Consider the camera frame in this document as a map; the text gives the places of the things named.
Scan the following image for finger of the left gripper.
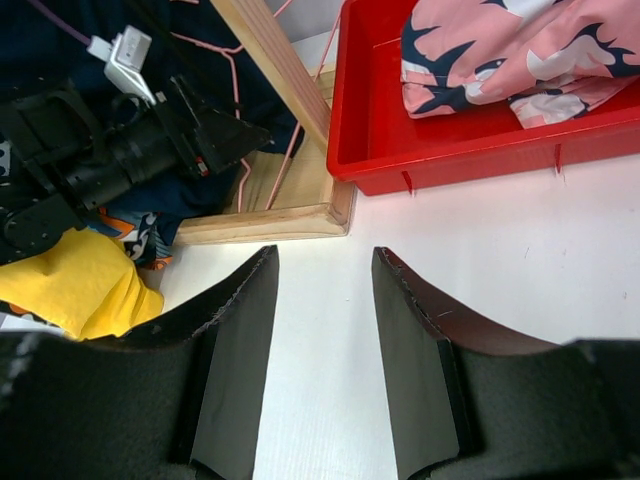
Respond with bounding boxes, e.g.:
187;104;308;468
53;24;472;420
193;107;272;173

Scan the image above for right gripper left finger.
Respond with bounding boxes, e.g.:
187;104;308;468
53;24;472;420
1;246;279;479

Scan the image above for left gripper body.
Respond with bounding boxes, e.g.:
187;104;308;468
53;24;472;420
62;81;210;210

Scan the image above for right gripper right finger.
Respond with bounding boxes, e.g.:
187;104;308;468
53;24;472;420
371;247;639;479

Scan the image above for pink wire hanger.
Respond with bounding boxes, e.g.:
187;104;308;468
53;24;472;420
171;17;340;213

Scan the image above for blue orange patterned shorts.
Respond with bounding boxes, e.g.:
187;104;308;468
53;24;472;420
87;207;173;271

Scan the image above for navy blue shorts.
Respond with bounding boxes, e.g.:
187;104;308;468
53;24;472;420
0;0;306;221

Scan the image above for pink whale print shorts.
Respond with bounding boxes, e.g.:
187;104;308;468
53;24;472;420
400;1;639;129

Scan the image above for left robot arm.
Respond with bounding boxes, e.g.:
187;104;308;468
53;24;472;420
1;76;271;265

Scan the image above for yellow shorts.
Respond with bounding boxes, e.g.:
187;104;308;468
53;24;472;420
1;230;164;340

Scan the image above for wooden clothes rack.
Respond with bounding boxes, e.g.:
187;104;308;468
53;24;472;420
174;1;355;246

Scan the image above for red plastic tray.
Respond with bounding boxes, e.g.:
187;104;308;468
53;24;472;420
327;1;639;195

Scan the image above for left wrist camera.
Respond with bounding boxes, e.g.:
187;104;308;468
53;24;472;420
87;25;157;105

